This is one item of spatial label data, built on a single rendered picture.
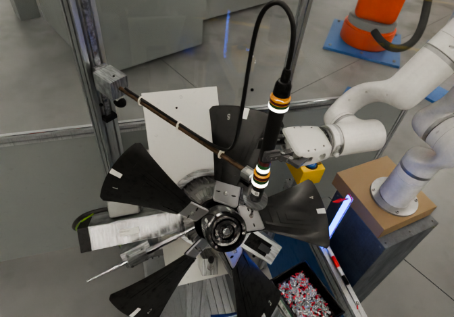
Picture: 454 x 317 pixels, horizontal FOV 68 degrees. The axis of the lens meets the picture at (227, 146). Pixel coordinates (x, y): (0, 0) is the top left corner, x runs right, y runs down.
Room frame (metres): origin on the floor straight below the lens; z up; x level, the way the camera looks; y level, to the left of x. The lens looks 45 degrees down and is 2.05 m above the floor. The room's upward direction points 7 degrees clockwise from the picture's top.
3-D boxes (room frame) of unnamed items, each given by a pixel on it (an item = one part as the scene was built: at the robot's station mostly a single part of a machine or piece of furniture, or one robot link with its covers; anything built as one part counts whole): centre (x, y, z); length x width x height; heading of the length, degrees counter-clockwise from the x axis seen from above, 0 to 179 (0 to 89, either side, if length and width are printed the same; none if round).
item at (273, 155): (0.55, -0.12, 1.48); 0.07 x 0.03 x 0.03; 111
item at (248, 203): (0.58, -0.09, 1.32); 0.09 x 0.07 x 0.10; 56
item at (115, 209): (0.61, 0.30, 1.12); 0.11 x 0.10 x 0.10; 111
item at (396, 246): (0.89, -0.70, 0.47); 0.30 x 0.30 x 0.93; 30
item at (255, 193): (0.58, -0.10, 1.48); 0.04 x 0.04 x 0.46
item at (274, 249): (0.62, -0.13, 0.98); 0.20 x 0.16 x 0.20; 21
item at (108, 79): (0.93, 0.42, 1.37); 0.10 x 0.07 x 0.08; 56
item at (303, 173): (0.98, -0.33, 1.02); 0.16 x 0.10 x 0.11; 21
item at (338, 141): (0.64, -0.26, 1.48); 0.09 x 0.03 x 0.08; 21
